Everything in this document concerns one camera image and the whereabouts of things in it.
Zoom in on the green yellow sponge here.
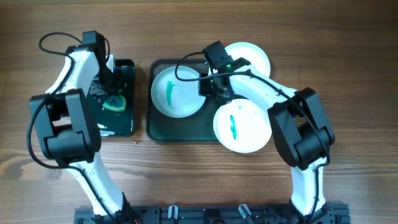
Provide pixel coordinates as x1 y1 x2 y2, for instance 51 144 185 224
103 95 127 112

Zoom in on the white plate stained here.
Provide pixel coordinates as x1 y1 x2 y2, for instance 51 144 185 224
150 66 206 118
213 99 272 154

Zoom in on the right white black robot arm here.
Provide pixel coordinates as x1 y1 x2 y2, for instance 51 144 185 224
198 41 335 220

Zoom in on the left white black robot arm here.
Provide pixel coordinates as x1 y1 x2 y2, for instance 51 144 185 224
27 30 139 223

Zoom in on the small dark green tray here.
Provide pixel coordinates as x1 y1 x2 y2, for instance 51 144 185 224
87 56 136 138

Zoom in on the clean white plate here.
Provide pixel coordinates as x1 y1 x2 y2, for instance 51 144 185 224
225 42 271 78

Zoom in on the black aluminium base frame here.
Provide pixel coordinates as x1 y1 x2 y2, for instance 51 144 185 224
73 203 351 224

